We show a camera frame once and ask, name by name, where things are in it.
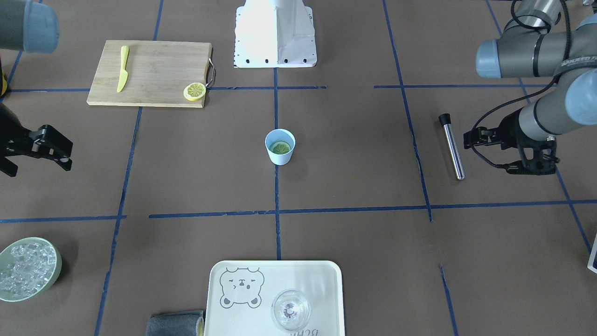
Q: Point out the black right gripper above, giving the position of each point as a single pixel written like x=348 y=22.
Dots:
x=10 y=129

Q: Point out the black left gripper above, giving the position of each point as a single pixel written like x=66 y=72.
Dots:
x=509 y=127

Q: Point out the yellow lemon half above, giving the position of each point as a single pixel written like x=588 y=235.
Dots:
x=194 y=91

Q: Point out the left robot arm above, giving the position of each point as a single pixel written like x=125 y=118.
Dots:
x=539 y=42

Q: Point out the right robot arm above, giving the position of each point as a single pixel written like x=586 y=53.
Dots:
x=31 y=27

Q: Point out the whole yellow lemon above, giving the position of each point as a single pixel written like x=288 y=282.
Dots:
x=4 y=84

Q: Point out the lime slice in cup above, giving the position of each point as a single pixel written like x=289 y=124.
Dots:
x=280 y=148

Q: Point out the light blue cup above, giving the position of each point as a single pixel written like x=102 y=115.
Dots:
x=277 y=135

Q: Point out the steel muddler stick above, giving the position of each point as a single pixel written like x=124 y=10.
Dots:
x=445 y=121

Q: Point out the green bowl of ice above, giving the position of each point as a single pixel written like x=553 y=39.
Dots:
x=28 y=267

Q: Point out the yellow plastic knife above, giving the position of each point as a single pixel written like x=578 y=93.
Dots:
x=123 y=73

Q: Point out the wooden cutting board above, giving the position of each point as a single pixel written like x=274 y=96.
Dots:
x=158 y=72

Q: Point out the grey folded cloth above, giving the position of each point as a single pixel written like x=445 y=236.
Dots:
x=183 y=323

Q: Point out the cream bear tray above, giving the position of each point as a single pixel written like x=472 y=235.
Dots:
x=240 y=295

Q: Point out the clear wine glass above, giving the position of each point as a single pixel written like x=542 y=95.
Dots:
x=291 y=310

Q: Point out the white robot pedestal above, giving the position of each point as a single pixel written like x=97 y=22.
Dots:
x=274 y=34

